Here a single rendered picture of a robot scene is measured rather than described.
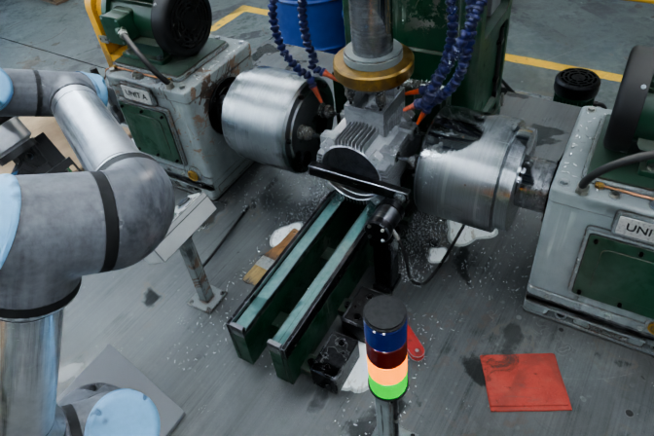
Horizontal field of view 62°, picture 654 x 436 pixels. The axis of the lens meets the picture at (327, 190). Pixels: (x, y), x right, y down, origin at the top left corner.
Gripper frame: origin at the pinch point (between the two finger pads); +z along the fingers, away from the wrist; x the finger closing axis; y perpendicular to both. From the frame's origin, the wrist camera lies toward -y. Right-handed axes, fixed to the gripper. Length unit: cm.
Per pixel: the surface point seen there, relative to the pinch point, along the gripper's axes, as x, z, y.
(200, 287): 7.3, 27.2, 14.9
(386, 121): -29, 19, 58
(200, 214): -3.5, 11.5, 20.6
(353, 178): -22, 25, 46
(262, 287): -9.3, 30.8, 18.1
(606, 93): -3, 134, 272
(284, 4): 117, -2, 211
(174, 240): -3.5, 11.4, 12.3
